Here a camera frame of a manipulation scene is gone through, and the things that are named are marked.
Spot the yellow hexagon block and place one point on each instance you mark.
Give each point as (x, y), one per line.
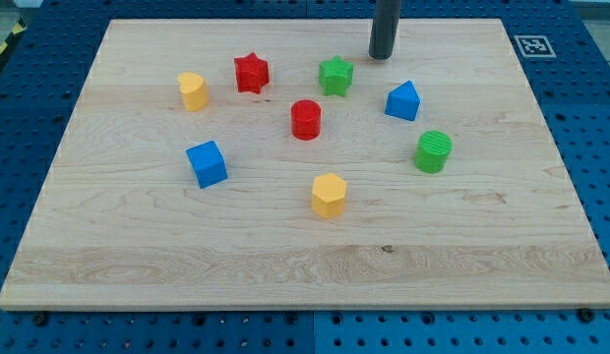
(328, 195)

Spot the red cylinder block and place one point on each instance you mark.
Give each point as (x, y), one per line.
(305, 119)

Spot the light wooden board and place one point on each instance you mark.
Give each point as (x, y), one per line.
(121, 223)

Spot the blue cube block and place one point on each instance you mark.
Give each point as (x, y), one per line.
(208, 164)

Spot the green star block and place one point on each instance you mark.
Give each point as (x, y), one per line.
(335, 76)

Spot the red star block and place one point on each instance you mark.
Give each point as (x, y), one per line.
(251, 73)

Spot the green cylinder block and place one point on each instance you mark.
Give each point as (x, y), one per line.
(432, 152)

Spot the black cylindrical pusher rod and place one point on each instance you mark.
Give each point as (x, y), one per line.
(384, 29)

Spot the white fiducial marker tag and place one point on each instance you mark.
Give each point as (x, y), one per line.
(534, 46)

